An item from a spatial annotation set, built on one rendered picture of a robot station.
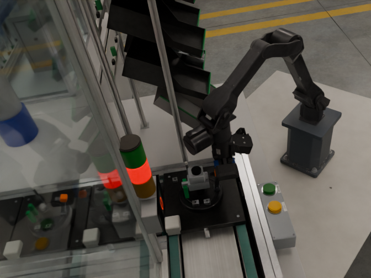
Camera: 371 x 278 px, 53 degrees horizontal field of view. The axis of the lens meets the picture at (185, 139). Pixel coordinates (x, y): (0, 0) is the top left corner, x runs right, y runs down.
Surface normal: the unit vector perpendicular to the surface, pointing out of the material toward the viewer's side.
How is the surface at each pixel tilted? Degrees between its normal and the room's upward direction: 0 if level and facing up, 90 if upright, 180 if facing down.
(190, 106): 45
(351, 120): 0
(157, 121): 0
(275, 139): 0
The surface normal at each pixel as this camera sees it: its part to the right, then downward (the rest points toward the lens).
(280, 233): -0.14, -0.72
